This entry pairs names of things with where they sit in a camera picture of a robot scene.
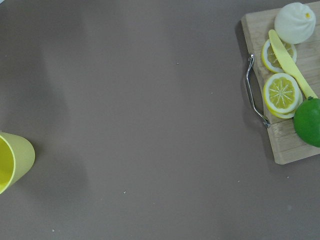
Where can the white steamed bun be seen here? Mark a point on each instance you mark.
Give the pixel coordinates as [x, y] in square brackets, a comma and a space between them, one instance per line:
[295, 23]

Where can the lemon slice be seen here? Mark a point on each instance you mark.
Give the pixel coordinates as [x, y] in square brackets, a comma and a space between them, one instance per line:
[270, 60]

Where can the green lime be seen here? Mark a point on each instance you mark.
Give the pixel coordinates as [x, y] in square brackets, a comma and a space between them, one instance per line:
[306, 121]

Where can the yellow plastic cup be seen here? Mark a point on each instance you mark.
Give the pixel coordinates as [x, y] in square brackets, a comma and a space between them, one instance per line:
[17, 156]

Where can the lemon half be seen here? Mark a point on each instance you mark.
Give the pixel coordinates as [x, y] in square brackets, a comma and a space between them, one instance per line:
[282, 95]

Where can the wooden cutting board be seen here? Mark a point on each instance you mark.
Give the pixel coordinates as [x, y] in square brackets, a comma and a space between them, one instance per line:
[286, 145]

